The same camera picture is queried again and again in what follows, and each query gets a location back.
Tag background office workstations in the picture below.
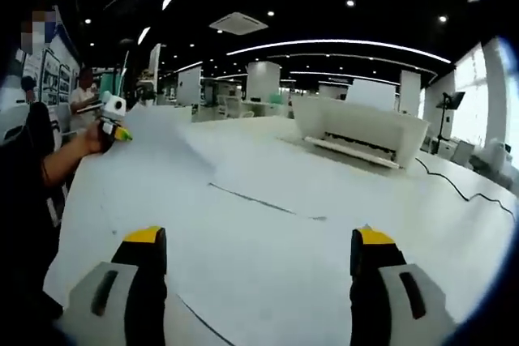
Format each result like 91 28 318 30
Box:
133 74 406 122

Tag white inkjet printer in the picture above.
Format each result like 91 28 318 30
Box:
291 94 431 171

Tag person's dark shirt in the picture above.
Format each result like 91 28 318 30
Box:
0 102 74 323

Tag small white printer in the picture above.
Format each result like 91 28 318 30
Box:
472 138 513 173

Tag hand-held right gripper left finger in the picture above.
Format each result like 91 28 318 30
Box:
66 225 168 346

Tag black monitor on tripod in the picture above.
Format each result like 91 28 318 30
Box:
435 90 466 152

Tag narrow window with blinds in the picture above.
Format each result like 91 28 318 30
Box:
453 42 489 147

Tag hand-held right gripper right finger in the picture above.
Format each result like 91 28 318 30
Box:
350 226 447 346

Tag black printer power cable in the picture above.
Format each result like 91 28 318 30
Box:
413 155 518 217

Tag blue white wall display board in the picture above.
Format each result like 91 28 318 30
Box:
15 29 82 108

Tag white table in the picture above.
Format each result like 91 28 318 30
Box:
42 105 519 346

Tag white printing paper bundle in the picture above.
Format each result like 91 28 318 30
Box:
117 103 222 179

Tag white printing papers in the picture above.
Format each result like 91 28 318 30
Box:
80 175 354 346

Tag person's left hand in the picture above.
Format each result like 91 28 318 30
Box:
83 121 118 155

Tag ceiling air conditioner vent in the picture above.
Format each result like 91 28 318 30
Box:
209 11 269 35

